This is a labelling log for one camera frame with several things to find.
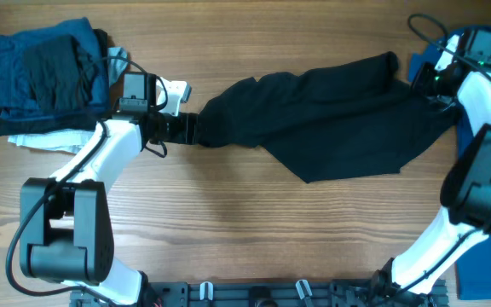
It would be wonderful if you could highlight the black polo shirt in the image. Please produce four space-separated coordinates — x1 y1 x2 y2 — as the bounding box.
198 52 460 182

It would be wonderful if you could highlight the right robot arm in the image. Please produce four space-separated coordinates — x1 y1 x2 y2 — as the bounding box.
370 26 491 306

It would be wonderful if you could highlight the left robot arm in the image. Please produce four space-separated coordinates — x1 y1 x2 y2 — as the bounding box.
6 72 196 306

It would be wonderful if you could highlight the folded white garment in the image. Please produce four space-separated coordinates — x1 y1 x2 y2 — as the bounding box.
8 60 128 154

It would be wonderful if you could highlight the folded black garment on top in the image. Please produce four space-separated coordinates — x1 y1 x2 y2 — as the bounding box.
23 34 97 113

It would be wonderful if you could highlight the folded black garment underneath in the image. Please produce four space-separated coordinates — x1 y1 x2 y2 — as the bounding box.
0 32 109 136

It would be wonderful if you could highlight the folded blue garment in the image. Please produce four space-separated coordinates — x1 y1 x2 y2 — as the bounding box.
0 17 107 122

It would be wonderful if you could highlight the blue shirt on right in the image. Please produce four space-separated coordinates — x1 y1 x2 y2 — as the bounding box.
407 24 491 301

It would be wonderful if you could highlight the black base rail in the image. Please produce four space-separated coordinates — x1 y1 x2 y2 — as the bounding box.
69 279 450 307

